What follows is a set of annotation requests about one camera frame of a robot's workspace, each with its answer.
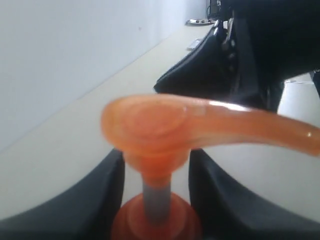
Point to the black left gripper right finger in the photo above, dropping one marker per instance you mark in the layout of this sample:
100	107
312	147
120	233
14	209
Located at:
230	211

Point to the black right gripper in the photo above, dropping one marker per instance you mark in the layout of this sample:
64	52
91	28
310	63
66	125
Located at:
275	40

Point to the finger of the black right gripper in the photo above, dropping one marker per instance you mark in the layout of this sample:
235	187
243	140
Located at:
210	71

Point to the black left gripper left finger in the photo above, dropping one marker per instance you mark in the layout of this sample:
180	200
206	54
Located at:
83	212

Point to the orange pump soap bottle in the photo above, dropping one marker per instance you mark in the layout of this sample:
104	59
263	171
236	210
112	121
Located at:
156	134

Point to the large steel mesh colander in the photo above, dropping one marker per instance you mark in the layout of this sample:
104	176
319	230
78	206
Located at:
200	22

